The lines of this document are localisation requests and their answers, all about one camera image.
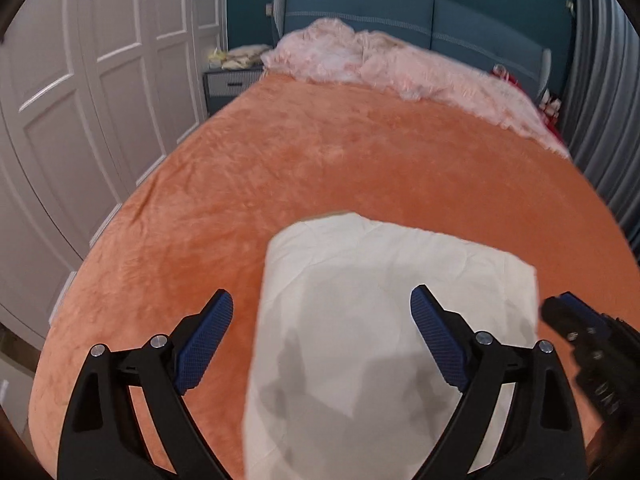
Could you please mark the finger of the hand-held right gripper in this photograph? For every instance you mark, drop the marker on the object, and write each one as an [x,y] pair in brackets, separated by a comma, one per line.
[575,315]

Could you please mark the blue padded headboard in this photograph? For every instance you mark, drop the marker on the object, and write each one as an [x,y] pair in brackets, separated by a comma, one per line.
[400,10]

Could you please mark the pink floral quilt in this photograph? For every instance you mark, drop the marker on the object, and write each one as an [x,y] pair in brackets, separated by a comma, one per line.
[400,65]

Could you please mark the grey curtain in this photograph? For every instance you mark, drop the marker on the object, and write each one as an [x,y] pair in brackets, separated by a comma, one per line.
[610,110]

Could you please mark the beige folded cloth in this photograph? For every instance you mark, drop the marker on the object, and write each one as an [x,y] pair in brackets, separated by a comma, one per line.
[247,57]

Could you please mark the white quilted comforter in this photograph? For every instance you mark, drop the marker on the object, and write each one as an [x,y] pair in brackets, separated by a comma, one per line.
[360,320]

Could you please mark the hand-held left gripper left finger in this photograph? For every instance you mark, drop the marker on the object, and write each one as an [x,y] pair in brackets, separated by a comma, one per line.
[207,345]

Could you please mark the yellow small item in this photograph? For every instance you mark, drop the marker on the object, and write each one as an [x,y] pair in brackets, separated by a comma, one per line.
[216,57]

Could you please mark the white panelled wardrobe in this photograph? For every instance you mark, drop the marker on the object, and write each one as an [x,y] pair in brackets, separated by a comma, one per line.
[75,110]

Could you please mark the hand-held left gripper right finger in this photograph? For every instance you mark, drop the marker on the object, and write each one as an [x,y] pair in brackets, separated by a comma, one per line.
[437,345]

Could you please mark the red cloth item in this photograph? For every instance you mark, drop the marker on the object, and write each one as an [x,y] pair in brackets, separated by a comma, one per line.
[504,74]

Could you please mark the grey nightstand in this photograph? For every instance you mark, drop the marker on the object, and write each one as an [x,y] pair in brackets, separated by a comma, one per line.
[227,90]

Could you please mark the orange plush bed blanket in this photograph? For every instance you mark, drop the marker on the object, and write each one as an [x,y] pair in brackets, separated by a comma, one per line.
[310,160]

